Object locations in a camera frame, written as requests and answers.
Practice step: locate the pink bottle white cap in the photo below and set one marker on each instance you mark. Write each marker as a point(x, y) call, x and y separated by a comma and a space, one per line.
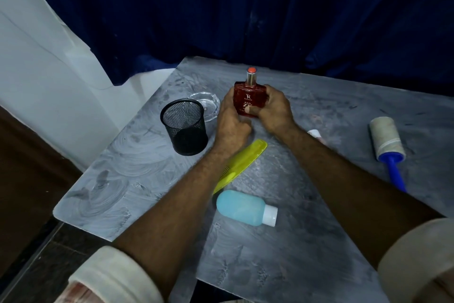
point(316, 135)

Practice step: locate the brown wooden panel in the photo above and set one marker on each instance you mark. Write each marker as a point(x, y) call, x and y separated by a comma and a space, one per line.
point(28, 189)

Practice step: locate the plaid shirt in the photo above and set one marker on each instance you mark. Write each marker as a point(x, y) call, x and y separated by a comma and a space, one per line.
point(106, 278)

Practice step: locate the person's right hand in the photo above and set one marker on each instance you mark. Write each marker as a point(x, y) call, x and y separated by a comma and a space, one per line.
point(276, 113)

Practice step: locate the light blue bottle white cap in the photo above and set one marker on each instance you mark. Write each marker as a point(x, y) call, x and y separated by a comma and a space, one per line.
point(244, 208)

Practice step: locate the person's left hand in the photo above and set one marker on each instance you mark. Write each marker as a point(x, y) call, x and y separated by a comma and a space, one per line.
point(230, 127)

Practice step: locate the dark blue curtain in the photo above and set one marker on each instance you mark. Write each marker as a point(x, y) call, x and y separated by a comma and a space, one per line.
point(248, 12)

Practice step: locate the person's left forearm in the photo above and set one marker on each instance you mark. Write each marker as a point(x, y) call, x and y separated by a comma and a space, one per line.
point(170, 217)

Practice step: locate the white lint roll refill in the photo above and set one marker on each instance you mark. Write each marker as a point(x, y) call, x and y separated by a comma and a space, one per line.
point(386, 138)

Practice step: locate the person's right forearm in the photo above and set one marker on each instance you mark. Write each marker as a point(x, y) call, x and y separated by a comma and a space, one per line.
point(354, 193)

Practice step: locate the yellow-green comb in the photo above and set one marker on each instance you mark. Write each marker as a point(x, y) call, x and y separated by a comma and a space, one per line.
point(241, 162)

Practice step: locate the clear glass ashtray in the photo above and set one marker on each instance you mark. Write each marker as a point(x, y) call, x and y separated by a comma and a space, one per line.
point(209, 104)

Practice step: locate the red perfume bottle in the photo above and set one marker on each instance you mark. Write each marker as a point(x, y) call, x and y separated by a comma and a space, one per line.
point(250, 95)

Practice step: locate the black mesh cup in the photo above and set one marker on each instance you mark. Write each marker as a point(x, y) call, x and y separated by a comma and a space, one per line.
point(184, 127)

